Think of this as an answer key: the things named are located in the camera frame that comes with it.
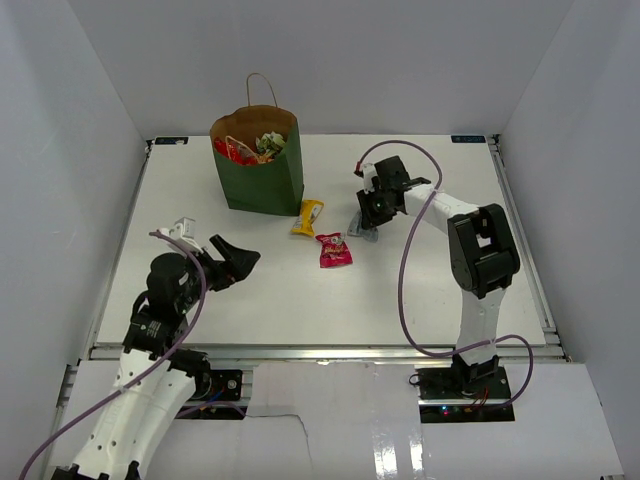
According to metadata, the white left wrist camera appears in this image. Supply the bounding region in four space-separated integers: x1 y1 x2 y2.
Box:
152 217 204 255

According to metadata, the large red snack bag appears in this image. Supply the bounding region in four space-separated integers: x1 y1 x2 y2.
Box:
213 136 276 166

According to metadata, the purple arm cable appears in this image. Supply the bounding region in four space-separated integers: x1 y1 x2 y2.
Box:
17 229 246 480
359 139 535 412

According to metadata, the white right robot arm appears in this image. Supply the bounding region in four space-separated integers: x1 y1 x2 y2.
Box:
355 156 520 399

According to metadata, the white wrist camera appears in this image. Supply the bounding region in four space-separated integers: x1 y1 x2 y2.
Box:
354 162 377 194
152 217 204 255

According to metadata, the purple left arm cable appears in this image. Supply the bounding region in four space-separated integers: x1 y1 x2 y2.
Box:
17 229 246 480

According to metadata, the green snack packet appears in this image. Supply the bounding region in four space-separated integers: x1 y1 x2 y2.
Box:
255 131 286 157

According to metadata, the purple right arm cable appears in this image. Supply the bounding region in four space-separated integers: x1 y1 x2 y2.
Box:
359 139 535 412

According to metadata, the pink snack packet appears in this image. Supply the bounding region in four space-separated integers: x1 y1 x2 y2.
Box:
315 232 353 268

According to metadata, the grey foil snack packet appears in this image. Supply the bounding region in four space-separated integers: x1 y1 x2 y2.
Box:
347 211 379 243

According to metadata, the yellow snack packet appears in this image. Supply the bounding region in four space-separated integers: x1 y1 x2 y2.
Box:
290 200 324 237

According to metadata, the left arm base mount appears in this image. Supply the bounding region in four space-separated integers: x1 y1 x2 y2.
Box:
183 368 243 411

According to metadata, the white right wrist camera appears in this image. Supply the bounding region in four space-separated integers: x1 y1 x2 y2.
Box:
354 162 377 194

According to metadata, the green paper bag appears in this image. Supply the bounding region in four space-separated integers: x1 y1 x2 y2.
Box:
209 72 304 216

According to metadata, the aluminium table frame rail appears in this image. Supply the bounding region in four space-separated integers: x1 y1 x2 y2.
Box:
42 134 586 480

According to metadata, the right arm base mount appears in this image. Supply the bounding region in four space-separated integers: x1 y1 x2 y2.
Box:
408 367 515 424

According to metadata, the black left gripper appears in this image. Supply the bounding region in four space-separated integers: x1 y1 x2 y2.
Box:
176 234 259 312

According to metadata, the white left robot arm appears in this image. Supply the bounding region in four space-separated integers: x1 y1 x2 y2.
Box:
52 231 260 479

